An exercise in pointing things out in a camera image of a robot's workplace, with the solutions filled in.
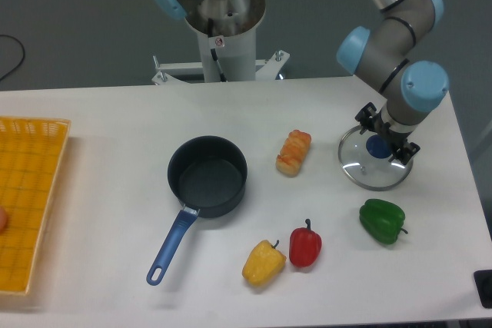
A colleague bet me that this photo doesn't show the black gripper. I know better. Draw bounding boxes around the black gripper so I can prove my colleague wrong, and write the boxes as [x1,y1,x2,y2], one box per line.
[355,102,421,165]

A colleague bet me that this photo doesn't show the glass lid with blue knob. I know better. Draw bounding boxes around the glass lid with blue knob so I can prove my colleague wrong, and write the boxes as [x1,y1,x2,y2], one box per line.
[337,126,413,191]

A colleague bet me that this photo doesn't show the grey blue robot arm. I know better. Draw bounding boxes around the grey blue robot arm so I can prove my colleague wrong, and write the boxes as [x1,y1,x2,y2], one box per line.
[154,0,449,164]

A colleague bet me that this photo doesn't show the green bell pepper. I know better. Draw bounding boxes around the green bell pepper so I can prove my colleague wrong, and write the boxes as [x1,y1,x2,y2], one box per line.
[359,198,408,245]

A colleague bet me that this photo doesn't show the orange glazed bread loaf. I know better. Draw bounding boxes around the orange glazed bread loaf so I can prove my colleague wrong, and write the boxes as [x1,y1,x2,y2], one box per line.
[275,130,311,177]

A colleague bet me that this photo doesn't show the red bell pepper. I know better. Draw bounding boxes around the red bell pepper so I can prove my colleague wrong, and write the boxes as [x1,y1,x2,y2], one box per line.
[289,218,322,268]

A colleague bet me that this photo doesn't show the black device at table corner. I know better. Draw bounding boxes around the black device at table corner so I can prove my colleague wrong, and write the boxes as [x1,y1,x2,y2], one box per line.
[474,270,492,309]

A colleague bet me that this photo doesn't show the yellow bell pepper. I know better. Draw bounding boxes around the yellow bell pepper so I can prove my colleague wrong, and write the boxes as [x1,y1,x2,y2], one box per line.
[241,240,287,287]

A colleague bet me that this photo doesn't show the yellow woven basket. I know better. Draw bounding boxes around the yellow woven basket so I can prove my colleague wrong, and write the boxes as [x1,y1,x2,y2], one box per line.
[1,116,71,296]

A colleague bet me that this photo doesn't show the orange round object in basket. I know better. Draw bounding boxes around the orange round object in basket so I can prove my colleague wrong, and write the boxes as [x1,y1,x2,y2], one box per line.
[0,207,8,233]

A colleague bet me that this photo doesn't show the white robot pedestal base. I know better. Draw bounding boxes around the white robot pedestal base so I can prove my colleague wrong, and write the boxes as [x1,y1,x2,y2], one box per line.
[151,0,291,85]

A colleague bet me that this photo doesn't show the dark saucepan with blue handle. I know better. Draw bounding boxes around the dark saucepan with blue handle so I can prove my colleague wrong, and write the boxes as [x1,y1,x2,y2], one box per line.
[146,135,248,286]

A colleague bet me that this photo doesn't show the black cable on pedestal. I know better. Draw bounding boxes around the black cable on pedestal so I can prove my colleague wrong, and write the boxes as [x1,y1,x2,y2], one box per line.
[207,17,228,83]

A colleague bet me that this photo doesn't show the black cable on floor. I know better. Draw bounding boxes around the black cable on floor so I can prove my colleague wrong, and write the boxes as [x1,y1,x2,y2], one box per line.
[0,34,26,81]

